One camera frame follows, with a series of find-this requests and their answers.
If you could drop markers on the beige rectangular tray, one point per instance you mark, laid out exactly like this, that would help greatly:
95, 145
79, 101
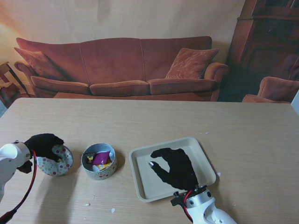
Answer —
203, 163

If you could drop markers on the dark wooden cabinet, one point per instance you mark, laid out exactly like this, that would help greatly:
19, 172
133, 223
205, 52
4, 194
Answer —
266, 35

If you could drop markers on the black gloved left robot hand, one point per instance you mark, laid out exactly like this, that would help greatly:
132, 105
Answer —
43, 144

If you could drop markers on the patterned orange sofa cushion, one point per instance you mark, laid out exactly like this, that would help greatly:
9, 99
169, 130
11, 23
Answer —
191, 63

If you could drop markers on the yellow snack packet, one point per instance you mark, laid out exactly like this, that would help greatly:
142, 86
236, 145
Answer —
104, 166

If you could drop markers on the black and orange snack packet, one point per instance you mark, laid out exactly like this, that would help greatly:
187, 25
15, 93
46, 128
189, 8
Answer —
90, 157

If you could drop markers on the brown armchair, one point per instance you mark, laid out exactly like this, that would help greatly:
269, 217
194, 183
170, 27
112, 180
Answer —
278, 89

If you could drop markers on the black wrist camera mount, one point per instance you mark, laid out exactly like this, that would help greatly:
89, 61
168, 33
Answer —
25, 167
178, 199

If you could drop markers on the plain brown sofa cushion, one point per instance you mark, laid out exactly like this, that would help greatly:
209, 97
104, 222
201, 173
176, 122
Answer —
37, 64

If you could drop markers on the brown three-seat sofa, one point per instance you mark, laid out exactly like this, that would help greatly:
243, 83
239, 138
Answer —
116, 63

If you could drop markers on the purple snack packet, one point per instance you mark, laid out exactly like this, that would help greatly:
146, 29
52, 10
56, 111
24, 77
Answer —
101, 158

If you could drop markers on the round polka dot box lid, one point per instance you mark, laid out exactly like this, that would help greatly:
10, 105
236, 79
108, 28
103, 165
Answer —
52, 168

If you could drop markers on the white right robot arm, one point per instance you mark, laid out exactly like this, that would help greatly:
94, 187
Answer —
208, 210

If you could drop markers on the round polka dot cookie box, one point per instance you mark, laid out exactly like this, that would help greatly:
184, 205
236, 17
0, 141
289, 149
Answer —
100, 174

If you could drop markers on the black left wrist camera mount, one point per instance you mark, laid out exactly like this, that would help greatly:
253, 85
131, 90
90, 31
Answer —
25, 167

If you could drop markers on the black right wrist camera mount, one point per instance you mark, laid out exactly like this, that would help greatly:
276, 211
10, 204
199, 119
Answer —
178, 199

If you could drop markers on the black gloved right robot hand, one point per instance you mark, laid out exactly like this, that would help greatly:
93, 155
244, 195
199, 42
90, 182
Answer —
180, 170

